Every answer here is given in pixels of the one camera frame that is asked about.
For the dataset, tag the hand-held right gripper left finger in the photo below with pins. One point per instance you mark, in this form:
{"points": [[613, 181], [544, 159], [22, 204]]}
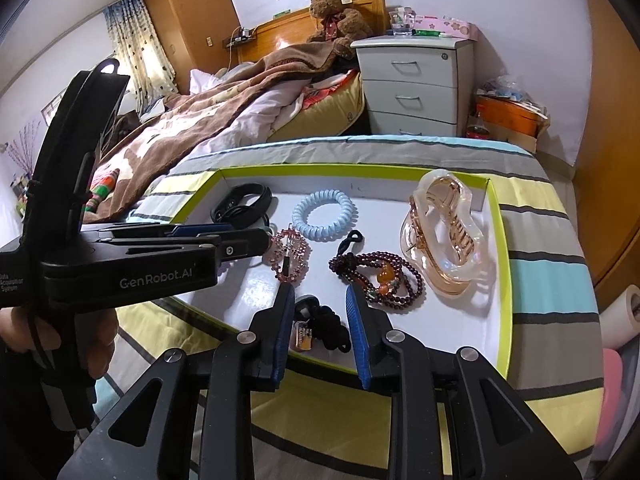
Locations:
{"points": [[282, 320]]}

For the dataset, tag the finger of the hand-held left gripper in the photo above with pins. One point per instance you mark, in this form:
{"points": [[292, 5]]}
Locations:
{"points": [[200, 229], [240, 249]]}

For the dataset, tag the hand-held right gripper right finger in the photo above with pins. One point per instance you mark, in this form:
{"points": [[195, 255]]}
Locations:
{"points": [[356, 330]]}

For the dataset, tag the black silicone wristband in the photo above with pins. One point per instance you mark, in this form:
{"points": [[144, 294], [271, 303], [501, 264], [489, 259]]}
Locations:
{"points": [[247, 197]]}

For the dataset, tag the pink beaded hair ornament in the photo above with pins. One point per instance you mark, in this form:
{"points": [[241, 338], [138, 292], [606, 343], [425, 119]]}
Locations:
{"points": [[300, 247]]}

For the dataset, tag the clear amber hair claw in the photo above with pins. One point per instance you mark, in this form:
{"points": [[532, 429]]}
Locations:
{"points": [[450, 260]]}

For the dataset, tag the green-rimmed white tray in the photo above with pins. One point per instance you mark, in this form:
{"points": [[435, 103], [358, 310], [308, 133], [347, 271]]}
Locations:
{"points": [[380, 210]]}

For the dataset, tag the person's left forearm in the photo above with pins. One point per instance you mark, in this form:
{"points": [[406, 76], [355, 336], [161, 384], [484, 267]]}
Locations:
{"points": [[25, 420]]}

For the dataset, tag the person's left hand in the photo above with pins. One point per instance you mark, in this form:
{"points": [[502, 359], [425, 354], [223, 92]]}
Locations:
{"points": [[100, 345]]}

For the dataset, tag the striped plush toy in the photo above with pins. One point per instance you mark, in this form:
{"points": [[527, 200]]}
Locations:
{"points": [[100, 190]]}

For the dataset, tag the brown fleece blanket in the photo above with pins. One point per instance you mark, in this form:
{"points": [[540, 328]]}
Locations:
{"points": [[200, 115]]}

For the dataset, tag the white floral quilt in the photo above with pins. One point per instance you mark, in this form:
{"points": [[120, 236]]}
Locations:
{"points": [[270, 105]]}

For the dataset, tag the yellow mattress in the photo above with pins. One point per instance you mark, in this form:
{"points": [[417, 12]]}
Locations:
{"points": [[340, 115]]}

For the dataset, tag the red patterned pillow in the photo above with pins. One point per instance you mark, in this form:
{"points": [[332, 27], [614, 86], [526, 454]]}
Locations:
{"points": [[327, 90]]}

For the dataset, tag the dotted curtain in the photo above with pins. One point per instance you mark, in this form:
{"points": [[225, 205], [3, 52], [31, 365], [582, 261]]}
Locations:
{"points": [[140, 50]]}

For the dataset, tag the power strip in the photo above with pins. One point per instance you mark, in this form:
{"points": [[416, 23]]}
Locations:
{"points": [[240, 36]]}

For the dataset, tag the striped cloth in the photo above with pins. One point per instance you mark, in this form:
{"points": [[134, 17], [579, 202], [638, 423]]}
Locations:
{"points": [[550, 260]]}

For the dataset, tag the tall wooden cabinet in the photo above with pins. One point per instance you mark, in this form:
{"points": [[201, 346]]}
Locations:
{"points": [[190, 20]]}

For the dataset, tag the wooden headboard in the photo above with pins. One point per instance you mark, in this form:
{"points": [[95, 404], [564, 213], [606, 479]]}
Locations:
{"points": [[280, 35]]}

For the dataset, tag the white nightstand drawer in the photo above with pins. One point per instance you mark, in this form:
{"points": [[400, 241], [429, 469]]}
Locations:
{"points": [[410, 67], [412, 100], [415, 124]]}

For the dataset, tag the white nightstand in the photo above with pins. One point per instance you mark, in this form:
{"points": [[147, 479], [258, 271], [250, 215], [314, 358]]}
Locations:
{"points": [[415, 85]]}

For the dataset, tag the brown teddy bear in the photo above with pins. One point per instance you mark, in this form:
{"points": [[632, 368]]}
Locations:
{"points": [[340, 20]]}

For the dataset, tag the cardboard box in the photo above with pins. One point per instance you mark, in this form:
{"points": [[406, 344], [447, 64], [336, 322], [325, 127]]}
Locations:
{"points": [[525, 141]]}

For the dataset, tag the white paper roll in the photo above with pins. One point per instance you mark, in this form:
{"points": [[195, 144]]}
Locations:
{"points": [[620, 315]]}

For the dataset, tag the orange box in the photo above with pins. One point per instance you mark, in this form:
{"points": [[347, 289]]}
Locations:
{"points": [[510, 115]]}

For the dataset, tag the clear acrylic organizer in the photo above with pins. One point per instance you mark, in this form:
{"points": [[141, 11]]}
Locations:
{"points": [[401, 22]]}

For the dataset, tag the green marker pen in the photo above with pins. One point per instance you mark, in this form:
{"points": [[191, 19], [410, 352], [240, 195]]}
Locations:
{"points": [[427, 33]]}

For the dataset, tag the clear plastic bag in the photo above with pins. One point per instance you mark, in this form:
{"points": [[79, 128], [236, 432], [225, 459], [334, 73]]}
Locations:
{"points": [[507, 87]]}

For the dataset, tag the pink floral box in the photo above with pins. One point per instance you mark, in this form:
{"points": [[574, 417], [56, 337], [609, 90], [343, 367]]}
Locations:
{"points": [[450, 27]]}

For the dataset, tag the large wooden wardrobe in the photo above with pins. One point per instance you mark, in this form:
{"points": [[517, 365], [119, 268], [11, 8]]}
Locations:
{"points": [[615, 135]]}

